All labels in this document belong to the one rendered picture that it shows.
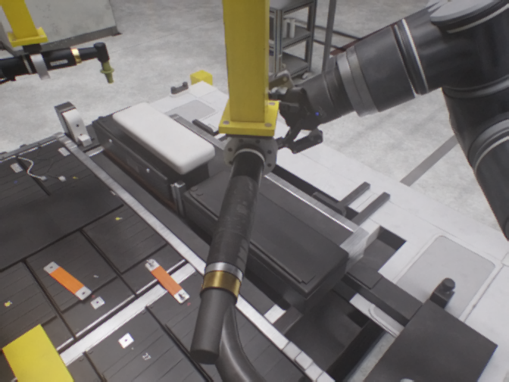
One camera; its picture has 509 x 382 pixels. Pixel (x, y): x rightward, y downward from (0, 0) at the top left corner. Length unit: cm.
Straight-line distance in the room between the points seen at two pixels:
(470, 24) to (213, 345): 46
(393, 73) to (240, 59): 21
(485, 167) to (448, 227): 82
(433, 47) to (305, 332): 81
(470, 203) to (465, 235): 150
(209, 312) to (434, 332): 77
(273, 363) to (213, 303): 45
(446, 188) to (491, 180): 238
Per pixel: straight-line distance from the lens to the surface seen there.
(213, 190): 101
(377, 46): 58
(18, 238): 119
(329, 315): 117
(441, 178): 302
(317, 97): 60
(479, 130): 63
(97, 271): 103
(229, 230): 45
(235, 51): 50
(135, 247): 104
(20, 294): 107
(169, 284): 95
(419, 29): 58
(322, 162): 154
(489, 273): 132
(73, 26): 533
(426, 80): 58
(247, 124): 54
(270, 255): 84
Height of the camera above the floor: 177
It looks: 42 degrees down
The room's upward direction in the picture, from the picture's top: 1 degrees counter-clockwise
